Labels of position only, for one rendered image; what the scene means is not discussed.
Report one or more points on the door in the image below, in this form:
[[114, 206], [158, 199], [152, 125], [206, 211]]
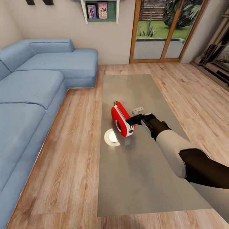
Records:
[[163, 28]]

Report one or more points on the coffee table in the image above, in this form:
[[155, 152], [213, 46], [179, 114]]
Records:
[[134, 175]]

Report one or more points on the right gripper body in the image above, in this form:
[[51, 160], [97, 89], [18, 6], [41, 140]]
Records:
[[133, 120]]

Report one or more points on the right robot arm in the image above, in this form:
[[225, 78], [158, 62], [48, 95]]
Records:
[[209, 178]]

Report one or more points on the radio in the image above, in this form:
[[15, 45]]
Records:
[[119, 116]]

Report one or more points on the wood fireplace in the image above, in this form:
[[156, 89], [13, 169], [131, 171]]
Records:
[[214, 61]]

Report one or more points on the picture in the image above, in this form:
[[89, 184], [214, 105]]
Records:
[[102, 8], [92, 10]]

